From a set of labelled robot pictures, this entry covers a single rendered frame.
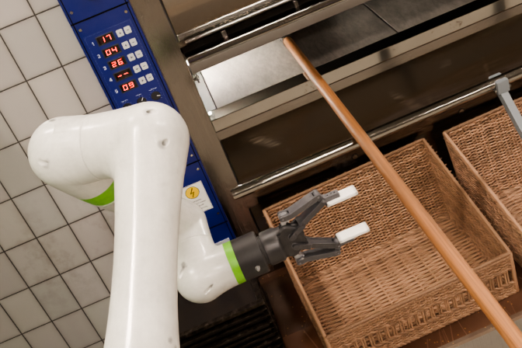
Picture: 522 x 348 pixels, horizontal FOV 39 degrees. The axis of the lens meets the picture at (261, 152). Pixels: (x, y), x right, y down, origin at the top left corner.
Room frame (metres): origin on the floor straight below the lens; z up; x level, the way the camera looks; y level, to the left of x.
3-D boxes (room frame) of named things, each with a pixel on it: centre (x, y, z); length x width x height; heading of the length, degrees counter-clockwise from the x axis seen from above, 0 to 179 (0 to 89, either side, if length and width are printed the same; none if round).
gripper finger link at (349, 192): (1.24, -0.12, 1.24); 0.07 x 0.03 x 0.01; 93
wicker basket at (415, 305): (1.63, -0.23, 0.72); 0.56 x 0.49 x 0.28; 94
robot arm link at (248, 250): (1.23, 0.10, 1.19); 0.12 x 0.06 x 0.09; 3
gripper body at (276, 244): (1.23, 0.02, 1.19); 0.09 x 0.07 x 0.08; 93
